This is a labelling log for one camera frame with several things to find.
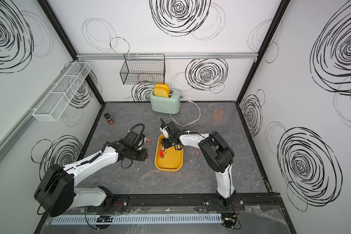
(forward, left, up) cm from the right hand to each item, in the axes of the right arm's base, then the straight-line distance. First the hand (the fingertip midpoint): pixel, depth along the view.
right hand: (164, 142), depth 95 cm
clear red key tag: (-6, -22, -1) cm, 23 cm away
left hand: (-11, +10, +3) cm, 15 cm away
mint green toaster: (+28, -2, +6) cm, 29 cm away
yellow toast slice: (+30, +3, +20) cm, 36 cm away
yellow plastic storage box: (-12, -6, 0) cm, 13 cm away
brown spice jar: (+14, +40, +5) cm, 42 cm away
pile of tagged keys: (-7, +1, -1) cm, 7 cm away
